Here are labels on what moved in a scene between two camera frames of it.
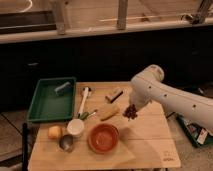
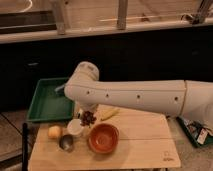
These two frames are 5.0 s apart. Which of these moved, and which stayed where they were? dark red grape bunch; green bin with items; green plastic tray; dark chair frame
Moved: dark red grape bunch
Stayed: green bin with items; dark chair frame; green plastic tray
